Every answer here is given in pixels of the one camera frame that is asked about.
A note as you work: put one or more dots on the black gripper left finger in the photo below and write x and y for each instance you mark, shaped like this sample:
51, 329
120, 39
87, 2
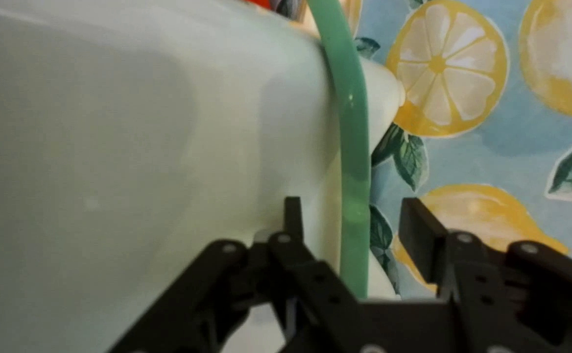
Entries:
306, 280

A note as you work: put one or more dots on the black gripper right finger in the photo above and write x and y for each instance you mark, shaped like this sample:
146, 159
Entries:
469, 274

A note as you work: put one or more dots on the lemon print tablecloth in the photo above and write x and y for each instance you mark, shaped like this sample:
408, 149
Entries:
494, 163

